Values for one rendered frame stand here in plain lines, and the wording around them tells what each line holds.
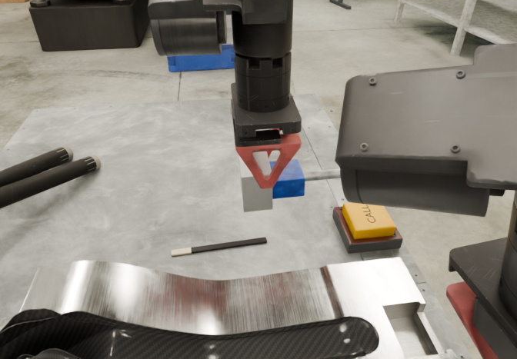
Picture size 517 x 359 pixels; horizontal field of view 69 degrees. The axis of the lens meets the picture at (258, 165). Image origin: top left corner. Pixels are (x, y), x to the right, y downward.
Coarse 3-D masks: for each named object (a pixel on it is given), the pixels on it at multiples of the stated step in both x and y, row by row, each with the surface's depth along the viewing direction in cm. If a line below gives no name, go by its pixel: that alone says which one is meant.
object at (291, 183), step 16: (240, 160) 45; (256, 160) 45; (240, 176) 45; (288, 176) 44; (304, 176) 44; (320, 176) 46; (336, 176) 46; (256, 192) 44; (272, 192) 45; (288, 192) 45; (304, 192) 45; (256, 208) 45; (272, 208) 46
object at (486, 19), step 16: (400, 0) 429; (416, 0) 430; (432, 0) 430; (448, 0) 430; (464, 0) 430; (480, 0) 430; (400, 16) 439; (448, 16) 372; (464, 16) 335; (480, 16) 372; (496, 16) 372; (512, 16) 372; (464, 32) 343; (480, 32) 327; (496, 32) 327; (512, 32) 327
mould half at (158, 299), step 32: (32, 288) 34; (64, 288) 33; (96, 288) 34; (128, 288) 35; (160, 288) 36; (192, 288) 38; (224, 288) 39; (256, 288) 39; (288, 288) 39; (320, 288) 39; (352, 288) 39; (384, 288) 39; (416, 288) 39; (0, 320) 39; (128, 320) 32; (160, 320) 34; (192, 320) 35; (224, 320) 36; (256, 320) 36; (288, 320) 36; (320, 320) 36; (384, 320) 36; (384, 352) 33; (448, 352) 33
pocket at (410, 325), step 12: (396, 312) 38; (408, 312) 38; (420, 312) 38; (396, 324) 38; (408, 324) 38; (420, 324) 37; (396, 336) 37; (408, 336) 37; (420, 336) 37; (432, 336) 36; (408, 348) 36; (420, 348) 36; (432, 348) 36
